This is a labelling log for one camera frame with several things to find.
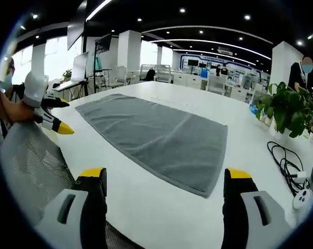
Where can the white office chair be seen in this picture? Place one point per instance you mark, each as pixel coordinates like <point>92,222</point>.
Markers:
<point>216,85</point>
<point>163,73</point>
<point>121,74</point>

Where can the black monitor on stand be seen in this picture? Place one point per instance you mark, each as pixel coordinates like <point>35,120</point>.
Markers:
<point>103,43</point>

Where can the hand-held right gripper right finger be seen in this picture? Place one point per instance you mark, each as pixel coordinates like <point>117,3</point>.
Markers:
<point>260,210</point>

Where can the small background plant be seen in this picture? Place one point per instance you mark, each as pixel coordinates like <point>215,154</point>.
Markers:
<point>67,74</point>

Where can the white handheld controller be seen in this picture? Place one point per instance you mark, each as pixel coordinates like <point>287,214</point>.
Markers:
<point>302,199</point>

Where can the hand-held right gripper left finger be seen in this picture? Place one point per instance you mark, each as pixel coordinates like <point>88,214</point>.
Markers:
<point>68,207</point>

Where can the grey towel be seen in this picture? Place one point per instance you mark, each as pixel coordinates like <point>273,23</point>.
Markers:
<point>156,140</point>

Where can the blue packet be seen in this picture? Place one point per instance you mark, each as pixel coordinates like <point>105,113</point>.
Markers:
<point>253,108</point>

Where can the person's left hand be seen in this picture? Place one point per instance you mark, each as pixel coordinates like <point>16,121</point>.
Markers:
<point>15,112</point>

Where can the small white bottle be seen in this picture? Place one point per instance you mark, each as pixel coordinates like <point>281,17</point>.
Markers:
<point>263,115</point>

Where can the white power plug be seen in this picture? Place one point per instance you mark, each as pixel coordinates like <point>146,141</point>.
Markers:
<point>300,177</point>

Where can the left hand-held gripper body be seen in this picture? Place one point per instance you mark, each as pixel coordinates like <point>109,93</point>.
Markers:
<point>35,87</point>

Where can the white softbox panel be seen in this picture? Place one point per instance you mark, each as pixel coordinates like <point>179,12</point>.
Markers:
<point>80,67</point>

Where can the green potted plant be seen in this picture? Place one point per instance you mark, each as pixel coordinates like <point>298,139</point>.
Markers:
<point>291,109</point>

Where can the person's masked head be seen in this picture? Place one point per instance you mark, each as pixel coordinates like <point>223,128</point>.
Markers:
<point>6,77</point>

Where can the grey mesh chair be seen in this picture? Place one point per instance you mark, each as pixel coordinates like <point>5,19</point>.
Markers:
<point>29,166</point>

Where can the white table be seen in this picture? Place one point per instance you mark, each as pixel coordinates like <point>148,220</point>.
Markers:
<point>159,215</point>

